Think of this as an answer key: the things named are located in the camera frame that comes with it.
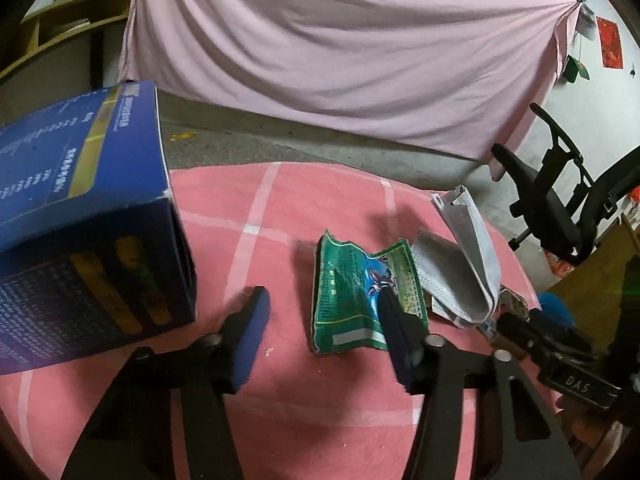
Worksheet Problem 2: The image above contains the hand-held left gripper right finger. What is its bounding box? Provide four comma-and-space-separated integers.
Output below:
377, 285, 583, 480

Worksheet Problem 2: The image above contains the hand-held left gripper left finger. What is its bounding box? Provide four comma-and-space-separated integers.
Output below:
60, 286, 271, 480

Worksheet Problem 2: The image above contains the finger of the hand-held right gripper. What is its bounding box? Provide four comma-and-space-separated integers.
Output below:
537, 291, 576, 331
496, 311, 596, 361

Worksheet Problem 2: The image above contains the blue snack wrapper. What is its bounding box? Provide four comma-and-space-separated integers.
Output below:
475, 319, 503, 346

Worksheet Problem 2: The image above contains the green snack wrapper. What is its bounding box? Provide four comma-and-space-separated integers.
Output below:
311, 229, 431, 357

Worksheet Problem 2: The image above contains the white plastic bag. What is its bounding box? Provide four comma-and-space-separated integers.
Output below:
410, 185, 502, 331

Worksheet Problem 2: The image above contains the person's right hand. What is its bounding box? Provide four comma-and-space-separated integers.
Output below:
555, 395, 631, 466

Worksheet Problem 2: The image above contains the red packet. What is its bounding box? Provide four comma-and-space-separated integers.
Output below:
545, 250, 576, 277

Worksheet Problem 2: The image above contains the black office chair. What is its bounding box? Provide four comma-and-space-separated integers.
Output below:
490, 102, 640, 267

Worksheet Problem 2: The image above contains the pink checked blanket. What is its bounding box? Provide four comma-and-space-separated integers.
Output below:
0, 161, 556, 480

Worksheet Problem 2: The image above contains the blue cardboard box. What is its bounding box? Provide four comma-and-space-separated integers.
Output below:
0, 79, 198, 377

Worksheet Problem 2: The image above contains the green red hanging ornament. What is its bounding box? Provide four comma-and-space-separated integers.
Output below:
565, 55, 591, 82

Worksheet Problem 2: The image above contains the pink hanging sheet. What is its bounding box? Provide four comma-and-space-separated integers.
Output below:
119, 0, 586, 181

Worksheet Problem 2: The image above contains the red paper wall decoration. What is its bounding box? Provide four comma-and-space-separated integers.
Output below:
595, 16, 624, 69

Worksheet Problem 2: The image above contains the white wall lamp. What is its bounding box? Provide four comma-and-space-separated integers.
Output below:
570, 0, 598, 23

